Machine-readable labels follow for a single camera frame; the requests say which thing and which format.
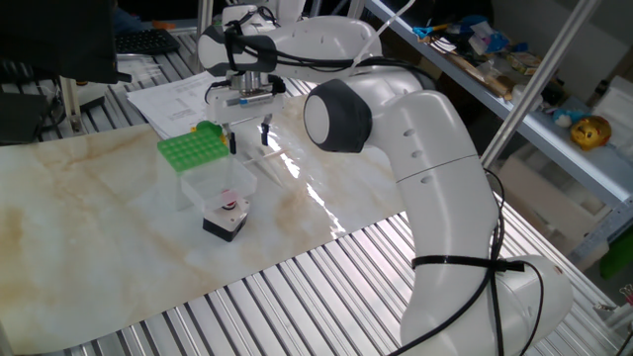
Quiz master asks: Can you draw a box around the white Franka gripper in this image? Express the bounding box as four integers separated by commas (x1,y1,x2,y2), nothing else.
205,88,287,155

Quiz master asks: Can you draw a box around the whitish large pipette tip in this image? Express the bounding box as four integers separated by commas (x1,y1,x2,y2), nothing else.
241,147,291,165

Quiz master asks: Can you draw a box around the clear pipette box green rack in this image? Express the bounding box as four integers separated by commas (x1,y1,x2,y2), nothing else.
156,129,258,213

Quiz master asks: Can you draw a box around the green button yellow box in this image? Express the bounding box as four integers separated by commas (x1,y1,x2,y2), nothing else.
191,120,226,145

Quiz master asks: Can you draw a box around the stack of printed paper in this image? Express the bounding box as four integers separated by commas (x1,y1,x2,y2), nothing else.
126,71,233,140

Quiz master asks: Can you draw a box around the black keyboard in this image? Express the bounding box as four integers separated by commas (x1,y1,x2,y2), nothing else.
114,28,181,55

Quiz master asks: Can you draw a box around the black monitor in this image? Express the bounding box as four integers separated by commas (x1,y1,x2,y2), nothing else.
0,0,133,85

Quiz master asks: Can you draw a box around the black device case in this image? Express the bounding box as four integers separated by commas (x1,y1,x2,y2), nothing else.
0,91,50,145

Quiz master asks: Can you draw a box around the metal shelf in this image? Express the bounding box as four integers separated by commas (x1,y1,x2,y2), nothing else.
365,0,633,209

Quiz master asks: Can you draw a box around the green plastic object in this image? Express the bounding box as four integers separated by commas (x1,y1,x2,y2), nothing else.
599,231,633,281

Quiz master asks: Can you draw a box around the silver wrist camera blue cap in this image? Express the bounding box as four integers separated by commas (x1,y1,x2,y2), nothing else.
222,93,278,108

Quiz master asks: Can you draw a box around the red push button switch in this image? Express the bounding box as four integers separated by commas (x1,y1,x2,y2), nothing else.
202,189,251,243

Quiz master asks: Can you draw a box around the aluminium frame post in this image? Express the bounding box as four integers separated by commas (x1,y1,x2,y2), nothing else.
196,0,215,31
479,0,602,169

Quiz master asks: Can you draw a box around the short aluminium post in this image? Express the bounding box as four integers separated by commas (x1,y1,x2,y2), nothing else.
58,76,85,134

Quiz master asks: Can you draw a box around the black camera cable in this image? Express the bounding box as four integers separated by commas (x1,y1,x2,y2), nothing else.
205,19,545,356

